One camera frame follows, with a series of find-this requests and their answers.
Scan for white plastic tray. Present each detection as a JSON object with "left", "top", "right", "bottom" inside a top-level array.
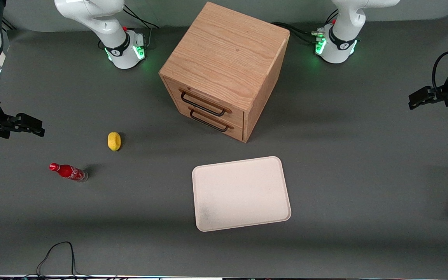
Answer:
[{"left": 192, "top": 156, "right": 292, "bottom": 232}]

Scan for red cola bottle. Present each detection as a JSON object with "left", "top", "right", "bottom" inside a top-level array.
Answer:
[{"left": 49, "top": 163, "right": 89, "bottom": 182}]

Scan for yellow lemon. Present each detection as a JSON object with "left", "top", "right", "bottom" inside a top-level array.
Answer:
[{"left": 107, "top": 132, "right": 121, "bottom": 151}]

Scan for wooden drawer front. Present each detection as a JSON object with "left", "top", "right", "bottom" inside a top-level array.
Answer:
[
  {"left": 175, "top": 104, "right": 245, "bottom": 142},
  {"left": 163, "top": 76, "right": 245, "bottom": 127}
]

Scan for wooden drawer cabinet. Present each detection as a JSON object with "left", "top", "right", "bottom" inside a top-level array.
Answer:
[{"left": 159, "top": 2, "right": 291, "bottom": 143}]

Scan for black looped table cable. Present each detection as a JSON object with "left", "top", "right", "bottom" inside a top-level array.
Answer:
[{"left": 22, "top": 241, "right": 92, "bottom": 279}]

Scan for black left base cables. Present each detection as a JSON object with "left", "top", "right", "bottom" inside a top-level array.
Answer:
[{"left": 271, "top": 9, "right": 340, "bottom": 46}]

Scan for black base cables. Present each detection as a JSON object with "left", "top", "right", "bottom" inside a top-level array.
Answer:
[
  {"left": 271, "top": 9, "right": 340, "bottom": 46},
  {"left": 122, "top": 4, "right": 160, "bottom": 50}
]

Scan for black right base cables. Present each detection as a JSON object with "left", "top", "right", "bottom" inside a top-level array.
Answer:
[{"left": 122, "top": 4, "right": 160, "bottom": 50}]

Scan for black metal drawer handle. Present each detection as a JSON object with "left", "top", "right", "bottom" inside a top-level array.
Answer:
[
  {"left": 180, "top": 91, "right": 227, "bottom": 117},
  {"left": 189, "top": 108, "right": 231, "bottom": 132}
]

